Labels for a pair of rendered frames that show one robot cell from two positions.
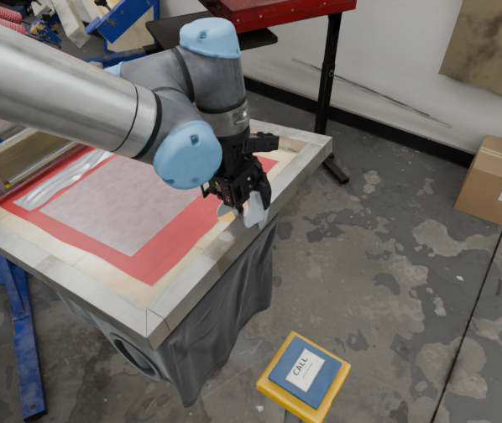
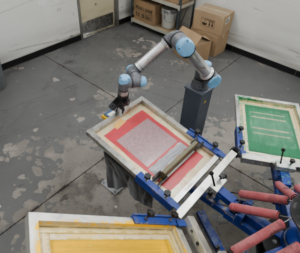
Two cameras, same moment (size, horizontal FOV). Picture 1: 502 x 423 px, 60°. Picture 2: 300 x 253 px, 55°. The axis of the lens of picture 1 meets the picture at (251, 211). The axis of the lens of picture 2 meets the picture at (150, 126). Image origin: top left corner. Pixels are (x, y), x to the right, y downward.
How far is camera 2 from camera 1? 237 cm
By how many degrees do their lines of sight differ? 92
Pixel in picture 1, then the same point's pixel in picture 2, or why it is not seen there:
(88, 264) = (157, 119)
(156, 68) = (135, 76)
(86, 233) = (160, 128)
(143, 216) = (145, 128)
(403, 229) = not seen: outside the picture
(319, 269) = not seen: outside the picture
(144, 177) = (146, 143)
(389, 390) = (63, 206)
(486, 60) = not seen: outside the picture
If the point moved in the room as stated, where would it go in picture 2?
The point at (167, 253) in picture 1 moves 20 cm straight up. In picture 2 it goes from (138, 116) to (139, 95)
